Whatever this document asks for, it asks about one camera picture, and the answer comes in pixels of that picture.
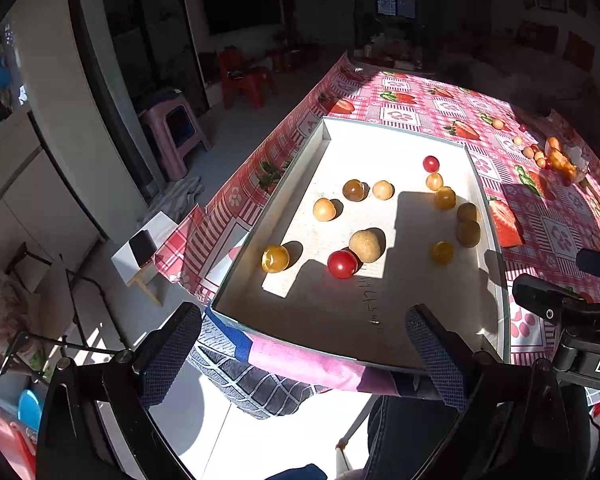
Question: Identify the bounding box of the orange cherry tomato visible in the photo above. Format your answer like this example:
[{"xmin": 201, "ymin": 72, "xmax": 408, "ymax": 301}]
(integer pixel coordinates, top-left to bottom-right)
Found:
[{"xmin": 430, "ymin": 240, "xmax": 454, "ymax": 266}]

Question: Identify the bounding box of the red cherry tomato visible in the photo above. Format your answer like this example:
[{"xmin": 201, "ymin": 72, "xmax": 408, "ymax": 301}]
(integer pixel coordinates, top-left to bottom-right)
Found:
[
  {"xmin": 422, "ymin": 155, "xmax": 440, "ymax": 174},
  {"xmin": 327, "ymin": 249, "xmax": 358, "ymax": 280}
]

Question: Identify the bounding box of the pink strawberry checked tablecloth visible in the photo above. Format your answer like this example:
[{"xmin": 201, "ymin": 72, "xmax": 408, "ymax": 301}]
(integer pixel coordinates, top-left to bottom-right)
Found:
[{"xmin": 154, "ymin": 52, "xmax": 600, "ymax": 406}]

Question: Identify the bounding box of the small white wooden stool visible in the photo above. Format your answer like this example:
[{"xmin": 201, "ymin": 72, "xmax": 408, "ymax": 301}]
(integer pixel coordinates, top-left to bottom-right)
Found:
[{"xmin": 111, "ymin": 211, "xmax": 178, "ymax": 307}]

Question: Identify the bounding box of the dark longan fruit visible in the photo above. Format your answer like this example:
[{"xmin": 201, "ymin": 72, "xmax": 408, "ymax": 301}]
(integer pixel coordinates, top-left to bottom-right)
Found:
[{"xmin": 455, "ymin": 220, "xmax": 481, "ymax": 248}]

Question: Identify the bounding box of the clear plastic fruit bowl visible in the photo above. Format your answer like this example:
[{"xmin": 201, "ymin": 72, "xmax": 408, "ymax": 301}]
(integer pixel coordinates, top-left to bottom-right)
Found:
[{"xmin": 544, "ymin": 138, "xmax": 588, "ymax": 183}]

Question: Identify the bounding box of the tan longan fruit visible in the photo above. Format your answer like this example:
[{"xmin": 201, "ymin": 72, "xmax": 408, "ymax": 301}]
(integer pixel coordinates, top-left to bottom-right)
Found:
[{"xmin": 456, "ymin": 202, "xmax": 479, "ymax": 222}]

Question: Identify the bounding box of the orange tangerine in bowl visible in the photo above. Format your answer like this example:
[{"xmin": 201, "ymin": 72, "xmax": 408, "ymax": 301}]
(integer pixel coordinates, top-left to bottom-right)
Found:
[{"xmin": 547, "ymin": 136, "xmax": 562, "ymax": 151}]

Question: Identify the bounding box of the tan longan in box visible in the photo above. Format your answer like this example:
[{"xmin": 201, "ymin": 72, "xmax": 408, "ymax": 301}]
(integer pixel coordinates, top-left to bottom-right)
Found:
[{"xmin": 349, "ymin": 230, "xmax": 384, "ymax": 263}]

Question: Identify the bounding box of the yellow tomato in box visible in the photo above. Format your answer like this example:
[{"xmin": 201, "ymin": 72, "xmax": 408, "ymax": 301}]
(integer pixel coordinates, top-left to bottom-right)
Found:
[
  {"xmin": 434, "ymin": 186, "xmax": 456, "ymax": 210},
  {"xmin": 313, "ymin": 197, "xmax": 337, "ymax": 222}
]

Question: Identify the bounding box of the small yellow tomato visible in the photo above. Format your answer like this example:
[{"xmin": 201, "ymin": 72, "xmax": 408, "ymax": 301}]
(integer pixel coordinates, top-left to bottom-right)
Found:
[{"xmin": 261, "ymin": 245, "xmax": 290, "ymax": 273}]

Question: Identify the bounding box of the white shallow cardboard box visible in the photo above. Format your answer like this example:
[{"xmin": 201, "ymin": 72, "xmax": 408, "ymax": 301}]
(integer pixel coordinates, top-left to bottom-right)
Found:
[{"xmin": 212, "ymin": 118, "xmax": 509, "ymax": 370}]

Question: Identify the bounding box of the pink plastic stool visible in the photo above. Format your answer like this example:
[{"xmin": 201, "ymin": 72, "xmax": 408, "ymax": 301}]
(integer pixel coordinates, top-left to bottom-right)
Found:
[{"xmin": 140, "ymin": 89, "xmax": 212, "ymax": 181}]

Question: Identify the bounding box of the red plastic chair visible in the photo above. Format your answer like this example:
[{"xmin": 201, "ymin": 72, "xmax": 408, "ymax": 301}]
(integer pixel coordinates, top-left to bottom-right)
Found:
[{"xmin": 218, "ymin": 47, "xmax": 279, "ymax": 110}]

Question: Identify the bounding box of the window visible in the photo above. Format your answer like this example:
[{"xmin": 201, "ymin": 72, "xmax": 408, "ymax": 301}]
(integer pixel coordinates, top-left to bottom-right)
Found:
[{"xmin": 376, "ymin": 0, "xmax": 416, "ymax": 20}]

